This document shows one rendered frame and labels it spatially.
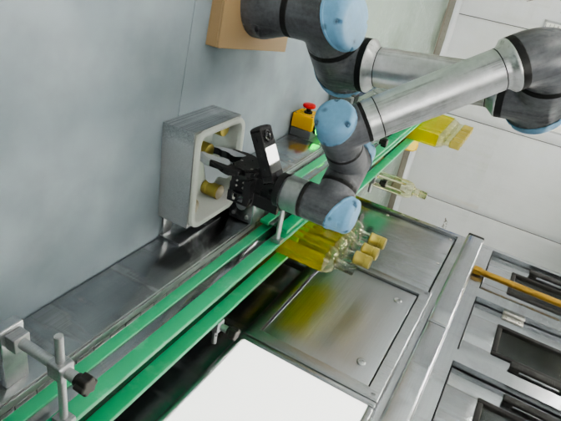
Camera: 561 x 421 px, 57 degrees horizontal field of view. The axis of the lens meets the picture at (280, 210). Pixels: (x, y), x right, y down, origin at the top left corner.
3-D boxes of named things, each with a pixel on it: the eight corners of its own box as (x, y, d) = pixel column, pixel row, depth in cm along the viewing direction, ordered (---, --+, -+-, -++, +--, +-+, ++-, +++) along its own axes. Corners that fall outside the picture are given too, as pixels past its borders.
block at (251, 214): (226, 216, 130) (250, 226, 127) (230, 182, 125) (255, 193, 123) (235, 210, 133) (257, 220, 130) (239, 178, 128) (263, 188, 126)
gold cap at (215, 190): (221, 182, 121) (205, 176, 123) (213, 195, 120) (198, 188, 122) (225, 190, 124) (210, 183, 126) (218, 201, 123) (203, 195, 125)
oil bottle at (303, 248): (257, 244, 137) (331, 277, 130) (260, 226, 134) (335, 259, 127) (268, 235, 142) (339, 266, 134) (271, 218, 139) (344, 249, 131)
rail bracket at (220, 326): (179, 332, 116) (229, 359, 112) (181, 308, 113) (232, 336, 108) (190, 322, 120) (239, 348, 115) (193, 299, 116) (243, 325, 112)
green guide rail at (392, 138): (259, 222, 131) (286, 234, 129) (260, 219, 131) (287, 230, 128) (431, 94, 271) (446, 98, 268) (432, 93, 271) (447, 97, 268)
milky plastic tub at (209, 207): (159, 217, 115) (190, 232, 111) (164, 121, 104) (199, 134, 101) (205, 190, 128) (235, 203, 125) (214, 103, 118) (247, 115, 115)
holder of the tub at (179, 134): (157, 235, 117) (184, 249, 115) (163, 121, 104) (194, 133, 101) (202, 209, 131) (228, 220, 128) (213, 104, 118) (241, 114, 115)
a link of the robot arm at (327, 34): (306, -35, 104) (368, -24, 99) (320, 14, 116) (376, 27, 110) (278, 10, 101) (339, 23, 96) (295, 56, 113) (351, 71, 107)
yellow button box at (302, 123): (287, 133, 160) (309, 140, 158) (291, 109, 157) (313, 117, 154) (298, 127, 166) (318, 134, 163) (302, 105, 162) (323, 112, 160)
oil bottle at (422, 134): (394, 134, 232) (457, 154, 222) (397, 122, 229) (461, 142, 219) (398, 131, 236) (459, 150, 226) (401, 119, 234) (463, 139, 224)
